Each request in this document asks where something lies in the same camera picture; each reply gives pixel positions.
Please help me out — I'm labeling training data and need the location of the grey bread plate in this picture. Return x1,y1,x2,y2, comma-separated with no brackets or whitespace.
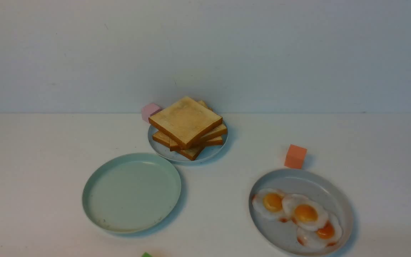
147,125,228,165

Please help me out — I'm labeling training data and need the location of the pink cube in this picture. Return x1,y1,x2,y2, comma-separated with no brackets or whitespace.
141,103,163,123

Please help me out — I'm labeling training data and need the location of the light green empty plate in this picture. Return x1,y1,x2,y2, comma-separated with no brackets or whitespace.
81,153,182,234

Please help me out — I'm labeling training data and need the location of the orange cube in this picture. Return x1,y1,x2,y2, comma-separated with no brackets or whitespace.
284,144,307,169

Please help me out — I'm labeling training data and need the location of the grey egg plate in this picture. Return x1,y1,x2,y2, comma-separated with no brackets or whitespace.
247,168,357,257

